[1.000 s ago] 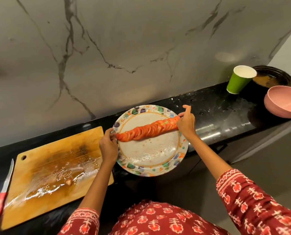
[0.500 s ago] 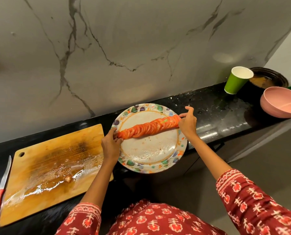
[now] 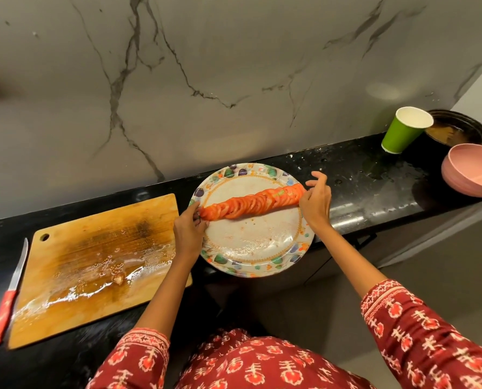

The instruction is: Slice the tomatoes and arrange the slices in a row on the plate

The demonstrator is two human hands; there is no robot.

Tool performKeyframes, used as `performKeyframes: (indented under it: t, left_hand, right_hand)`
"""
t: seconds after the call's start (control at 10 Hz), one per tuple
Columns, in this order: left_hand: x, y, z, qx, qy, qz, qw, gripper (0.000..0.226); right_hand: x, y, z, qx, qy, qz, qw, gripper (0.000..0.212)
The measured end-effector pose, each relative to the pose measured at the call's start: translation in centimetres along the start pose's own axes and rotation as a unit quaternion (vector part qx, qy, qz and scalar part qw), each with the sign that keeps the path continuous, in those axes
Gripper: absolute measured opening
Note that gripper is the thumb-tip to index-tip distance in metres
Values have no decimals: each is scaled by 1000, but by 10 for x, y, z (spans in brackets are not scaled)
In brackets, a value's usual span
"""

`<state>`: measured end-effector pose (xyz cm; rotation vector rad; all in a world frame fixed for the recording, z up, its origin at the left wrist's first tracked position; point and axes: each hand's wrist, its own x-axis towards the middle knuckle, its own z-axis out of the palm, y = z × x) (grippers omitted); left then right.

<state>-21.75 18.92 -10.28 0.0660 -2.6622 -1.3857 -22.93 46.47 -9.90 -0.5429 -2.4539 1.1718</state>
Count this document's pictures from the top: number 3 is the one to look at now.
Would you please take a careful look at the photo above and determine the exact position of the person's left hand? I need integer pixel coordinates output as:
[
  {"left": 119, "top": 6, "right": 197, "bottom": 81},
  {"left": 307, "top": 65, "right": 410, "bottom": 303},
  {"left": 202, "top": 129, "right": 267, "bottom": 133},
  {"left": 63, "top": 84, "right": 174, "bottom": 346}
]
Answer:
[{"left": 173, "top": 201, "right": 209, "bottom": 266}]

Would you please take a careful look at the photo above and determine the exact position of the person's right hand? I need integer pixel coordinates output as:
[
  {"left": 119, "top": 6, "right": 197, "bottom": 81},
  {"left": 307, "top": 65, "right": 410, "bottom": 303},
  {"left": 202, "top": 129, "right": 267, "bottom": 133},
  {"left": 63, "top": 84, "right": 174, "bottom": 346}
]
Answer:
[{"left": 298, "top": 171, "right": 332, "bottom": 236}]

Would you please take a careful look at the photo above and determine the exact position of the floral rimmed plate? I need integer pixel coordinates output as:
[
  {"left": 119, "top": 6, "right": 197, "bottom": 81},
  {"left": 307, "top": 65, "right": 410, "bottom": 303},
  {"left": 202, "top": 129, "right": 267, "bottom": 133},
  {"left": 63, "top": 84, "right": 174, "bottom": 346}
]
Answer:
[{"left": 189, "top": 163, "right": 316, "bottom": 279}]

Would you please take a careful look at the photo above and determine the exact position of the row of tomato slices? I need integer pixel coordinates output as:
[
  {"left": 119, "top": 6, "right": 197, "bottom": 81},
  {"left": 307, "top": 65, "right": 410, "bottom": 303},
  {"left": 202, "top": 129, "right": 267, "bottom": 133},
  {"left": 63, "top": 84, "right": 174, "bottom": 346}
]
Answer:
[{"left": 199, "top": 183, "right": 307, "bottom": 222}]

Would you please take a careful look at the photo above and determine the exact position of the red handled knife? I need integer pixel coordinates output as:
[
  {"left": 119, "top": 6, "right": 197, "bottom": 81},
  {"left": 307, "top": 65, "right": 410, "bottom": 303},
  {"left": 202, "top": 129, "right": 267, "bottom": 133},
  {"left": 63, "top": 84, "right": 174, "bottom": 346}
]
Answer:
[{"left": 0, "top": 238, "right": 29, "bottom": 351}]

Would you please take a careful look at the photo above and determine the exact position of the person's right forearm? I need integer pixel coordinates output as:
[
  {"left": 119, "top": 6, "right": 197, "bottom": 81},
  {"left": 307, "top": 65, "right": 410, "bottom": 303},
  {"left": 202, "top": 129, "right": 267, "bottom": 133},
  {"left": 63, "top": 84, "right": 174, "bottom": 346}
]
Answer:
[{"left": 313, "top": 226, "right": 387, "bottom": 298}]

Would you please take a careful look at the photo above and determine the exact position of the person's left forearm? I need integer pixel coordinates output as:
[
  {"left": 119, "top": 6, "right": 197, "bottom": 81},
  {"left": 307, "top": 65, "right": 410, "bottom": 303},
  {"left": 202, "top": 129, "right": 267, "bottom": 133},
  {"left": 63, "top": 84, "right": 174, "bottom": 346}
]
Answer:
[{"left": 135, "top": 254, "right": 199, "bottom": 339}]

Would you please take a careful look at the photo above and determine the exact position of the brown lower cabinet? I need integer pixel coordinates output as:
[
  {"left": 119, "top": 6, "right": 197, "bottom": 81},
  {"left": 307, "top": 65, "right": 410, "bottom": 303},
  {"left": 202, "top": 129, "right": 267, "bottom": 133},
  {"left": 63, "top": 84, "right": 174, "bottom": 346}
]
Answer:
[{"left": 200, "top": 214, "right": 468, "bottom": 353}]

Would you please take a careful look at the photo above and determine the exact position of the green paper cup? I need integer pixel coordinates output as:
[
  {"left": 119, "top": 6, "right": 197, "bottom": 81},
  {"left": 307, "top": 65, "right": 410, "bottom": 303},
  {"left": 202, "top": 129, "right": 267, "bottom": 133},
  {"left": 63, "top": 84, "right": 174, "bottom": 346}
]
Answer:
[{"left": 381, "top": 106, "right": 434, "bottom": 155}]

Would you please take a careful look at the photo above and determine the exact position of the red patterned left sleeve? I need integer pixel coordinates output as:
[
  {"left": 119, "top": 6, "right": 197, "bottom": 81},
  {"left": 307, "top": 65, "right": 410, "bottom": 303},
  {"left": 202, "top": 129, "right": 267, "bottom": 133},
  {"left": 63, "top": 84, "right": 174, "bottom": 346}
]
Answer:
[{"left": 86, "top": 327, "right": 171, "bottom": 389}]

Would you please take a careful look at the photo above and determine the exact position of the red patterned sleeve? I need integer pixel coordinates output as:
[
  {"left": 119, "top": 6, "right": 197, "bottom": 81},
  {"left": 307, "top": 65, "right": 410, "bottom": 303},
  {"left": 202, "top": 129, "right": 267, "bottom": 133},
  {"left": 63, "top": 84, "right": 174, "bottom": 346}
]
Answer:
[
  {"left": 360, "top": 279, "right": 482, "bottom": 389},
  {"left": 86, "top": 327, "right": 171, "bottom": 389}
]

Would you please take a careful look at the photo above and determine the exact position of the wooden cutting board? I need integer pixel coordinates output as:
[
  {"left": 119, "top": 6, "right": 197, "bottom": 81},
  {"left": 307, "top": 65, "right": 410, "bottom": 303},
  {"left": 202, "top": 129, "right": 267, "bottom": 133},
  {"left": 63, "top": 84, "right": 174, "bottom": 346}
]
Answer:
[{"left": 8, "top": 193, "right": 193, "bottom": 351}]

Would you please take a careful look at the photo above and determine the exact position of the red patterned tunic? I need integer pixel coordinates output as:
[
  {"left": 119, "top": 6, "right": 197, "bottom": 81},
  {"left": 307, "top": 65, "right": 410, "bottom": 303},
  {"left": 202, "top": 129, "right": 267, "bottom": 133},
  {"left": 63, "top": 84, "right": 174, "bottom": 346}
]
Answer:
[{"left": 176, "top": 328, "right": 378, "bottom": 389}]

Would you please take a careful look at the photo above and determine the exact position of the pink bowl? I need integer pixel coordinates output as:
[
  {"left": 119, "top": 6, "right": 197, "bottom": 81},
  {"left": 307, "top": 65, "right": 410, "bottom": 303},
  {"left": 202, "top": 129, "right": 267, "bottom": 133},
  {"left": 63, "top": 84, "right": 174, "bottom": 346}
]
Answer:
[{"left": 441, "top": 143, "right": 482, "bottom": 199}]

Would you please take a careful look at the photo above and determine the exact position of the dark cooking pot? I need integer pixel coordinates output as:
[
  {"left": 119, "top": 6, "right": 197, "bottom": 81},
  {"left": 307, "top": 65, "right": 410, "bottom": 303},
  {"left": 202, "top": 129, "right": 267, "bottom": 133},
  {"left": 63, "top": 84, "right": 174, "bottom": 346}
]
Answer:
[{"left": 403, "top": 109, "right": 482, "bottom": 166}]

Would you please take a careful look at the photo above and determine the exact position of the red patterned right sleeve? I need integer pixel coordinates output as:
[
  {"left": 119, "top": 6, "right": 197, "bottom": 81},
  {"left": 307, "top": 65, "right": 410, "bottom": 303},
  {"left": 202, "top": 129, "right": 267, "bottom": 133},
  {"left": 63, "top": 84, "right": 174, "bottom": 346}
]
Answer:
[{"left": 360, "top": 279, "right": 482, "bottom": 389}]

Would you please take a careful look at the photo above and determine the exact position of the black cabinet handle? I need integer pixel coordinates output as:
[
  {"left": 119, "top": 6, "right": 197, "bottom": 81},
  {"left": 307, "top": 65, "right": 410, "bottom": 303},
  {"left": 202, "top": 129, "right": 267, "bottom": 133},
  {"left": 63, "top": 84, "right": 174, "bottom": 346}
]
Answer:
[{"left": 354, "top": 232, "right": 378, "bottom": 252}]

